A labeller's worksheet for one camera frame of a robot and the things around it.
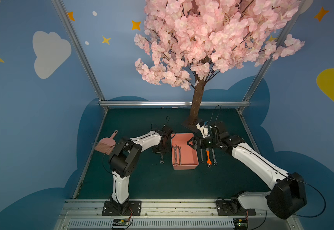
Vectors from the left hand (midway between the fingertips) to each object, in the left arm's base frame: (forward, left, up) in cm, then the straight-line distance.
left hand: (163, 150), depth 95 cm
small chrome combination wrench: (-7, -26, 0) cm, 27 cm away
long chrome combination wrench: (-8, -34, -1) cm, 35 cm away
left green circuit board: (-40, +20, -2) cm, 45 cm away
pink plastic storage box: (-4, -14, -1) cm, 15 cm away
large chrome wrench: (+2, -8, -2) cm, 9 cm away
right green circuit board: (-40, -42, -4) cm, 58 cm away
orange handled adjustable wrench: (-7, -30, 0) cm, 30 cm away
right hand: (-2, -18, +16) cm, 24 cm away
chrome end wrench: (-5, +1, -1) cm, 6 cm away
